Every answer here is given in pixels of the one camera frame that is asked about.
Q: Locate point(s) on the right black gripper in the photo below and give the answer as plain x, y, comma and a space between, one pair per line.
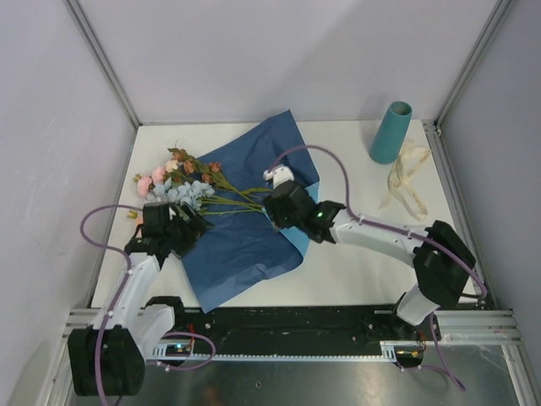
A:
274, 212

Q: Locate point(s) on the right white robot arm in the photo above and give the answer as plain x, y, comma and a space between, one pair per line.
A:
439, 258

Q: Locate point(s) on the cream printed ribbon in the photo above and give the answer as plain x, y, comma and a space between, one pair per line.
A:
411, 159

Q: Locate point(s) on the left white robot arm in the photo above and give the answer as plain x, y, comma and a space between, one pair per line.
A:
108, 357

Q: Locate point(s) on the aluminium frame rails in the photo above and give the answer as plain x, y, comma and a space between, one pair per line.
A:
523, 381

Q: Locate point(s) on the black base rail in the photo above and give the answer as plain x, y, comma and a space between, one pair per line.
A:
349, 332

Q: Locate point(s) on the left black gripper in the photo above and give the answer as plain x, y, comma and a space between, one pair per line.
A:
195, 226

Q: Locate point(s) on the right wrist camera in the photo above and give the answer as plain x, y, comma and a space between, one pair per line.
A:
278, 175

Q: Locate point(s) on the artificial flower bunch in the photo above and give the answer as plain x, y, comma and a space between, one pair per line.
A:
184, 178

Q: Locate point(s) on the teal conical vase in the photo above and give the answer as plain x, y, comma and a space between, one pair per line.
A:
387, 143

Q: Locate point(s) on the blue wrapping paper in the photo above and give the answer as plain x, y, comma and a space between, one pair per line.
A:
243, 248

